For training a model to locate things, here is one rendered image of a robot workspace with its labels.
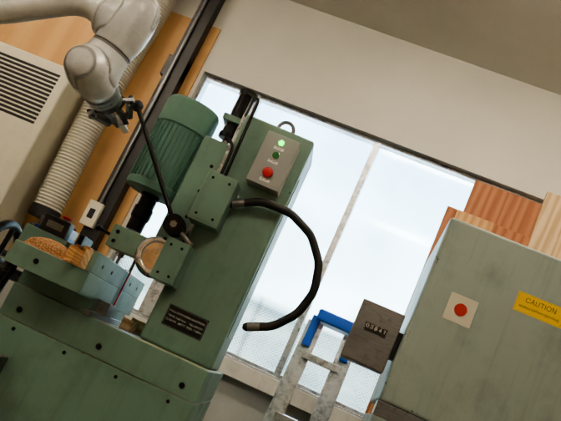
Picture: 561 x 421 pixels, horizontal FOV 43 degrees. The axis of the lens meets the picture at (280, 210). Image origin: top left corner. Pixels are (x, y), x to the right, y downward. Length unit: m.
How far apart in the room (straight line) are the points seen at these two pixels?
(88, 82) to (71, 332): 0.67
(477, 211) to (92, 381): 2.16
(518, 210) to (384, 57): 1.05
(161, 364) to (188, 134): 0.70
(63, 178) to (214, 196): 1.76
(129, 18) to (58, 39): 2.46
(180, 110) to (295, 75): 1.68
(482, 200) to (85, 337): 2.18
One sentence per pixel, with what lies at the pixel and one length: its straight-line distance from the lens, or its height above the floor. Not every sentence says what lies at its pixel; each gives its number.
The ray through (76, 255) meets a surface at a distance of 1.81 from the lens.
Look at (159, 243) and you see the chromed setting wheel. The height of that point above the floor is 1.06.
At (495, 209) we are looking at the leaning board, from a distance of 3.53.
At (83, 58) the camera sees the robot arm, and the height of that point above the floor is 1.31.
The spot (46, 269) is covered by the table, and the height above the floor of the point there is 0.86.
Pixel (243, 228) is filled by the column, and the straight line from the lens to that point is 2.03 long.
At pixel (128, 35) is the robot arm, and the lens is 1.72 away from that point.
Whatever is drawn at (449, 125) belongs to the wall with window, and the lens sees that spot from 3.70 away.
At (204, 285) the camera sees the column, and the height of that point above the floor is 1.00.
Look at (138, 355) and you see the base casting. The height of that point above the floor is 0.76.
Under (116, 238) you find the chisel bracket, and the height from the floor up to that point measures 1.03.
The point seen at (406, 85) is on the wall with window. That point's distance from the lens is 3.77.
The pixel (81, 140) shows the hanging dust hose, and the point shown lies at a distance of 3.69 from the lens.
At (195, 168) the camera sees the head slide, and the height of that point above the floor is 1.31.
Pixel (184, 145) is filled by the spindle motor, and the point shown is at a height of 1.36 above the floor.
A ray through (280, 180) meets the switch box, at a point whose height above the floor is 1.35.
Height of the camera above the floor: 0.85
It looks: 12 degrees up
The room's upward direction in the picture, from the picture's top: 25 degrees clockwise
